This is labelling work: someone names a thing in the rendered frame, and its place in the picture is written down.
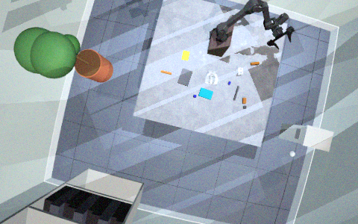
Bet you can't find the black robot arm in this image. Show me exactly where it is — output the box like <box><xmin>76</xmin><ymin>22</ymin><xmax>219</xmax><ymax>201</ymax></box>
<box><xmin>216</xmin><ymin>0</ymin><xmax>289</xmax><ymax>42</ymax></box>

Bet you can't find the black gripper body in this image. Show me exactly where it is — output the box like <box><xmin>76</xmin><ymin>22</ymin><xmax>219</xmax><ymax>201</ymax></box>
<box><xmin>267</xmin><ymin>26</ymin><xmax>295</xmax><ymax>46</ymax></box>

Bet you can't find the cyan flat rectangular plate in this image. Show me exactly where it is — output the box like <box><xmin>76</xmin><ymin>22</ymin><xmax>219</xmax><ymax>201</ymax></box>
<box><xmin>199</xmin><ymin>88</ymin><xmax>213</xmax><ymax>100</ymax></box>

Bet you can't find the yellow flat rectangular block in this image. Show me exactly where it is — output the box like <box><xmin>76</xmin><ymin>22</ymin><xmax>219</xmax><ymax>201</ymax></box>
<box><xmin>181</xmin><ymin>51</ymin><xmax>190</xmax><ymax>60</ymax></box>

